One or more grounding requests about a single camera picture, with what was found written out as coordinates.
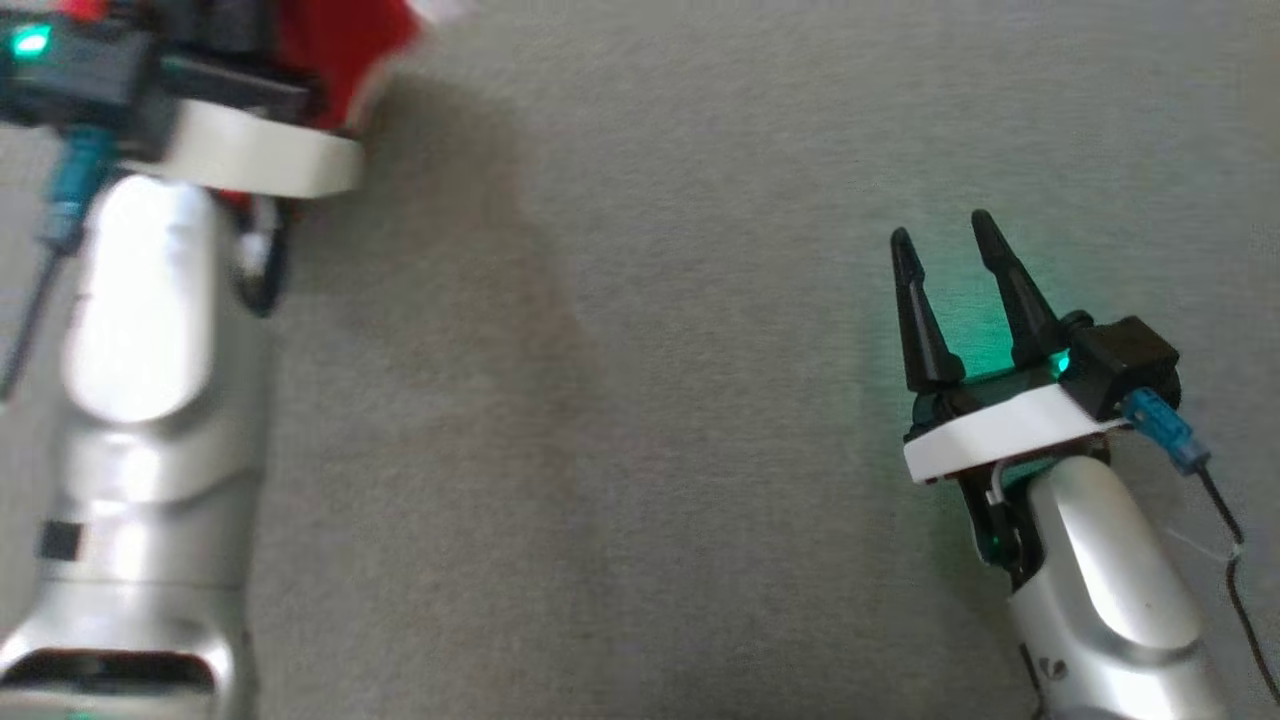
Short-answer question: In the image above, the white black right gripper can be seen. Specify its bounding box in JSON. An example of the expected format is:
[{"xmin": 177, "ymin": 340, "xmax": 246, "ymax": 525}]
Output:
[{"xmin": 889, "ymin": 208, "xmax": 1132, "ymax": 487}]

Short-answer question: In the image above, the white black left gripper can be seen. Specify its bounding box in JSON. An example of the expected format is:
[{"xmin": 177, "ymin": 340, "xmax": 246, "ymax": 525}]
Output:
[{"xmin": 125, "ymin": 55, "xmax": 364, "ymax": 200}]

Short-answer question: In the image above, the red garment with white trim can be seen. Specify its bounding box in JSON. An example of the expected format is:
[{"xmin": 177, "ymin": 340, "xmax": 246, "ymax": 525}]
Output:
[{"xmin": 60, "ymin": 0, "xmax": 423, "ymax": 138}]

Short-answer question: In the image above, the grey fabric sofa seat cushion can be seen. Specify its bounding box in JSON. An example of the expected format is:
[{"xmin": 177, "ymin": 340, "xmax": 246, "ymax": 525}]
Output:
[{"xmin": 0, "ymin": 0, "xmax": 1280, "ymax": 720}]

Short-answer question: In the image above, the black cable with blue plug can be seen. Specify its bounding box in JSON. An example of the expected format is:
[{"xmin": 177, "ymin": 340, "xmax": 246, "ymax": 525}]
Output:
[
  {"xmin": 1123, "ymin": 387, "xmax": 1280, "ymax": 706},
  {"xmin": 0, "ymin": 124, "xmax": 118, "ymax": 403}
]

